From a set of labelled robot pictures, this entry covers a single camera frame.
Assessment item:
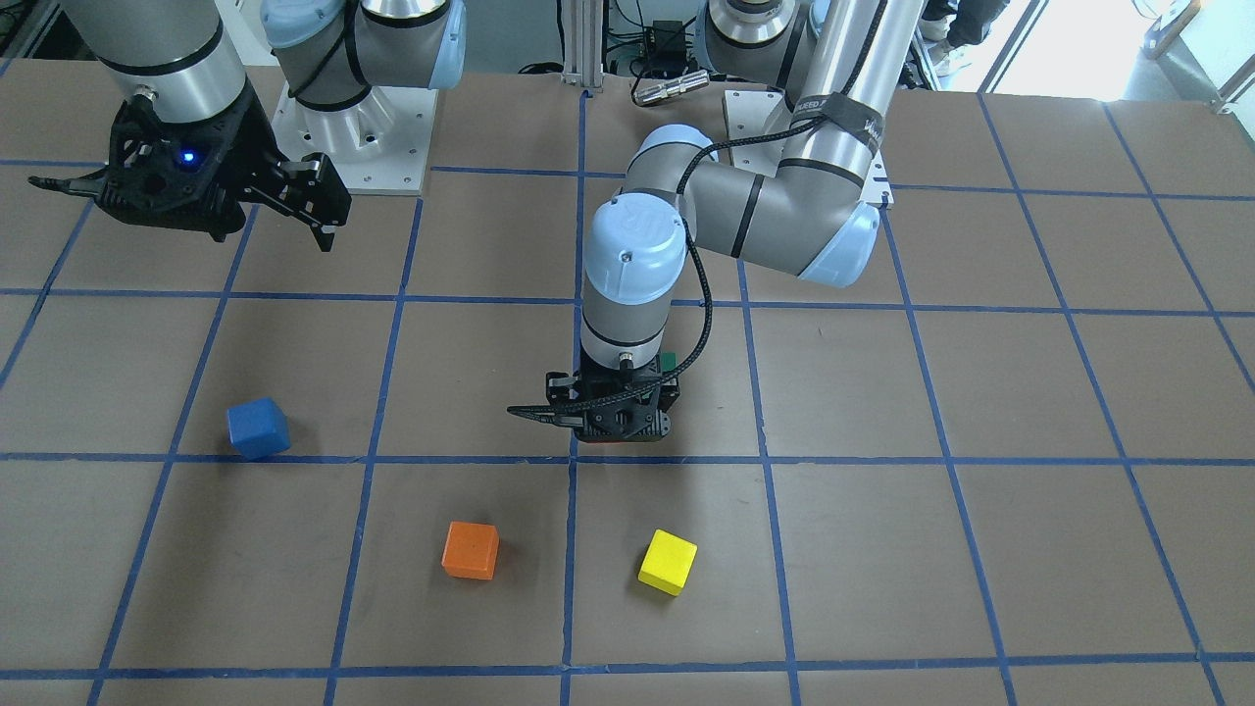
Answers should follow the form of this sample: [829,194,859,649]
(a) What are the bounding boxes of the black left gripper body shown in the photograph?
[546,365,680,443]

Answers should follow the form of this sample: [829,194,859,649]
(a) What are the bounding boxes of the blue wooden block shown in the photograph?
[226,398,291,461]

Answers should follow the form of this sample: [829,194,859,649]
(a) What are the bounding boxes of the yellow wooden block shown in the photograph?
[638,529,698,597]

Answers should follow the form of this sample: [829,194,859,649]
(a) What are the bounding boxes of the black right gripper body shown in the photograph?
[93,82,285,242]

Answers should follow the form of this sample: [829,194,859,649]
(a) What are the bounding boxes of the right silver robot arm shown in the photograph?
[28,1,467,253]

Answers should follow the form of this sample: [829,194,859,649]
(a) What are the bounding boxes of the orange wooden block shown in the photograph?
[441,520,499,581]

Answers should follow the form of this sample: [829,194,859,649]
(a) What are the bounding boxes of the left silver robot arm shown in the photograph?
[510,1,925,443]

